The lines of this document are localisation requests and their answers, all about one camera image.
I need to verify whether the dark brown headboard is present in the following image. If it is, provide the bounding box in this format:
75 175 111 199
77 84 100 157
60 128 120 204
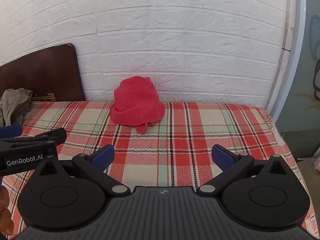
0 43 86 103

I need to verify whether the red knit cardigan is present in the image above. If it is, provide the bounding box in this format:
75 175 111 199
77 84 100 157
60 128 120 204
110 75 165 134

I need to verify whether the painted teal door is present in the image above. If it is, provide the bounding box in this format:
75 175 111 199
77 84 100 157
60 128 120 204
271 0 320 133

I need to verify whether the grey striped garment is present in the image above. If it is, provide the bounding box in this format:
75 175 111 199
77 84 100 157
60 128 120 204
0 88 33 128

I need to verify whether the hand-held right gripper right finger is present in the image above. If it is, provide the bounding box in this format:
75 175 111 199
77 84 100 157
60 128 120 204
196 144 295 196

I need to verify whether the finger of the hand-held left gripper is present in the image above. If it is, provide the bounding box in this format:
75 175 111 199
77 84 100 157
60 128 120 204
0 124 23 138
0 128 67 155

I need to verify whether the plaid blanket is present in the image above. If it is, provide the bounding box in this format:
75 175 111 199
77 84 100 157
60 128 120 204
0 101 315 238

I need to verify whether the person's left hand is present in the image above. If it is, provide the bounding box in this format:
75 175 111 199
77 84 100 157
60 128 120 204
0 188 13 237

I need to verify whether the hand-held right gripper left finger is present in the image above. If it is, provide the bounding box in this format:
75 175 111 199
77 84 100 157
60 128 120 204
34 144 131 196

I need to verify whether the white door frame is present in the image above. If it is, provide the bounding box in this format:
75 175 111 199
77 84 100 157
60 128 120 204
265 0 308 120

